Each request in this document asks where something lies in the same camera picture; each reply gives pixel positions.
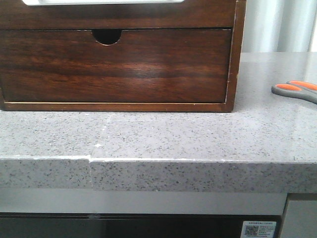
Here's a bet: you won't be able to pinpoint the black appliance under counter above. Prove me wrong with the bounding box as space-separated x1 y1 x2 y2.
0 213 281 238

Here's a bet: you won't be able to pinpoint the grey orange scissors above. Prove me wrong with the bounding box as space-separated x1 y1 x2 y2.
271 80 317 104

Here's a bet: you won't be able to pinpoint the white QR code sticker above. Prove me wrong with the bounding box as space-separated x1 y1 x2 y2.
240 221 277 238

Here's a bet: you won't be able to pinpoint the dark wooden drawer cabinet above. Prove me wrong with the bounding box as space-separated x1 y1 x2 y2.
0 0 246 112

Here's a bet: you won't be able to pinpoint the grey cabinet door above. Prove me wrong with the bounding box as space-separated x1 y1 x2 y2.
280 194 317 238

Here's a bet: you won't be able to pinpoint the wooden drawer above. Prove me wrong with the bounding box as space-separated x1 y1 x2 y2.
0 28 231 103
0 0 236 30

